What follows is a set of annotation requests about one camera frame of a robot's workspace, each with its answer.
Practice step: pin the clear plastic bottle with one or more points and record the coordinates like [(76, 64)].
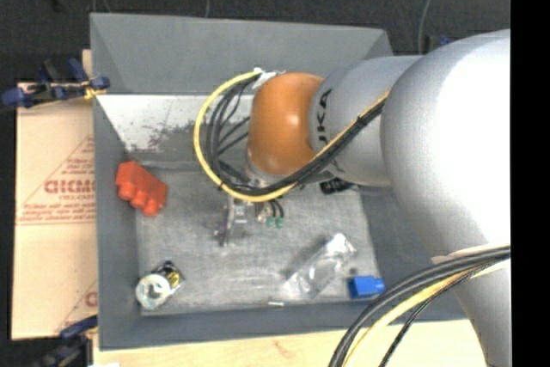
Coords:
[(320, 268)]

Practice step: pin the small blue block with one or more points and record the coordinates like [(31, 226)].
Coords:
[(363, 287)]

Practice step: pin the black cylinder on white bracket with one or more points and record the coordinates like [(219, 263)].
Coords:
[(333, 185)]

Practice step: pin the white round cap black object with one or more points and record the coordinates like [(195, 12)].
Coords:
[(154, 290)]

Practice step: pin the brown cardboard board red print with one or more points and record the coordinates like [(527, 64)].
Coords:
[(51, 228)]

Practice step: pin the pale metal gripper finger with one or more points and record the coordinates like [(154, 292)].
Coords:
[(222, 230), (240, 231)]

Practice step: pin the grey metal bin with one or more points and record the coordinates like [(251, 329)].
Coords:
[(240, 266)]

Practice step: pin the red toy building block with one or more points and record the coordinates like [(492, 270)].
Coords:
[(139, 187)]

